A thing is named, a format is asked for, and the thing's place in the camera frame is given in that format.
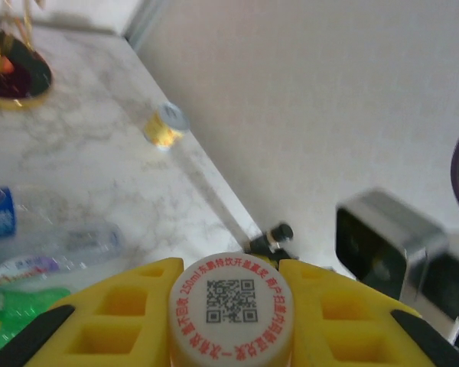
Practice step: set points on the red orange label drink bottle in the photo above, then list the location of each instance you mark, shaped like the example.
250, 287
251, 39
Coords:
229, 306

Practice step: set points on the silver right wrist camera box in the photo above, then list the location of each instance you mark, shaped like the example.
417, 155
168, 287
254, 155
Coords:
386, 237

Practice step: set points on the yellow tin can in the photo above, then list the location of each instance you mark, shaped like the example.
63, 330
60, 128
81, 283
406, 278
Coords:
160, 130

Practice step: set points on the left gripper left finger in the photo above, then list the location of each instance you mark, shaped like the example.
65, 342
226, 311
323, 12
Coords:
160, 306

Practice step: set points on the green bottle yellow cap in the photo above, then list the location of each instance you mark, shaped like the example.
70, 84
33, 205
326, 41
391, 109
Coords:
11, 317

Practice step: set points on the aluminium side rail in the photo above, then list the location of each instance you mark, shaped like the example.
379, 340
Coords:
220, 191

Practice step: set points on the black round knob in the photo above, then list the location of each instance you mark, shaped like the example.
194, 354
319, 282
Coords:
283, 232

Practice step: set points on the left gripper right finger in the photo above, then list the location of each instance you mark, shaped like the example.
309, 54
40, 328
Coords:
310, 290

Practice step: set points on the clear bottle purple white label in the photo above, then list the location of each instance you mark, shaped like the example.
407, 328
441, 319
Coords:
23, 269

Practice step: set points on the aluminium frame post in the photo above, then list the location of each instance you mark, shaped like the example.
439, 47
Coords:
145, 19

